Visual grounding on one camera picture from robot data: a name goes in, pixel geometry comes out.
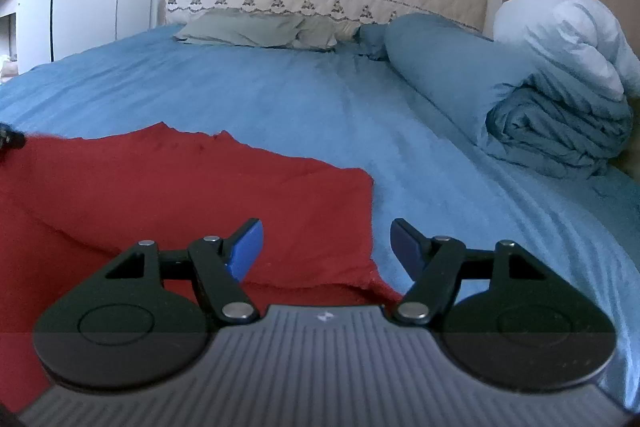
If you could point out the red cloth garment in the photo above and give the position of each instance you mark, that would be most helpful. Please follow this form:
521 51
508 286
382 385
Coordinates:
150 192

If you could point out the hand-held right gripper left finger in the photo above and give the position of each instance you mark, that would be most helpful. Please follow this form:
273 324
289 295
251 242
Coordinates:
248 247

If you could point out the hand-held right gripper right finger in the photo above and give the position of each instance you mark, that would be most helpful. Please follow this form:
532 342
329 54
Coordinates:
406 248

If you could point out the rolled blue quilt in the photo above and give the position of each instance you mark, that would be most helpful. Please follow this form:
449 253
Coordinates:
450 72

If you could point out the light blue duvet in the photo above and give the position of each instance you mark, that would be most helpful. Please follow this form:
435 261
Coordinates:
565 32

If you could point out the bed with blue sheet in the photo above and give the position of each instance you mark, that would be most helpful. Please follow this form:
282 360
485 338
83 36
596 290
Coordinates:
300 107

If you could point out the blue pillow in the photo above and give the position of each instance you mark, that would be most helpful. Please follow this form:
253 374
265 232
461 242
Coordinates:
374 41

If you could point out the green pillow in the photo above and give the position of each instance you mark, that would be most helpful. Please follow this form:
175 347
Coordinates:
250 29

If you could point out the white desk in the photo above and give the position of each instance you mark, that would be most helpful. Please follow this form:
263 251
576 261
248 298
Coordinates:
30 12

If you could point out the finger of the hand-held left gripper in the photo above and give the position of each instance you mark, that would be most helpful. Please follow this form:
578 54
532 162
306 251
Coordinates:
11 138

